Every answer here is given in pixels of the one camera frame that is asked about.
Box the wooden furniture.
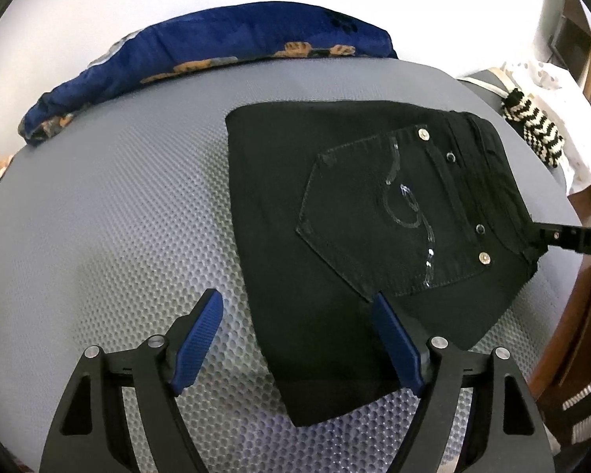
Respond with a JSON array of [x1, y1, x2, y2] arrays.
[[546, 0, 591, 104]]

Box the black white striped cloth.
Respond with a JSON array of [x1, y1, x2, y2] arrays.
[[546, 379, 591, 454]]

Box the blue printed blanket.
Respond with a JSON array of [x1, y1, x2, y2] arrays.
[[19, 6, 400, 147]]

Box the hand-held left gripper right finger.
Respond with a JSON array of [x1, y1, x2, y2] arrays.
[[372, 294, 557, 473]]

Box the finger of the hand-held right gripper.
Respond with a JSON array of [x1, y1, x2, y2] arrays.
[[531, 222, 581, 253]]

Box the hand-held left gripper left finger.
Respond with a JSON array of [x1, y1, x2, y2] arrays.
[[39, 290, 223, 473]]

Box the white dotted cloth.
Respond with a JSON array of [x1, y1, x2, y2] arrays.
[[502, 59, 591, 195]]

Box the black pants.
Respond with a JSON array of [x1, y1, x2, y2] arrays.
[[225, 100, 543, 427]]

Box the black cream striped knit bag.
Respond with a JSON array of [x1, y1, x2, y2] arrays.
[[501, 88, 563, 167]]

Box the brown wooden bed frame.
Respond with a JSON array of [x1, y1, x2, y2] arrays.
[[527, 177, 591, 405]]

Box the grey textured mat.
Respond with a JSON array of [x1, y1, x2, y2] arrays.
[[0, 56, 584, 473]]

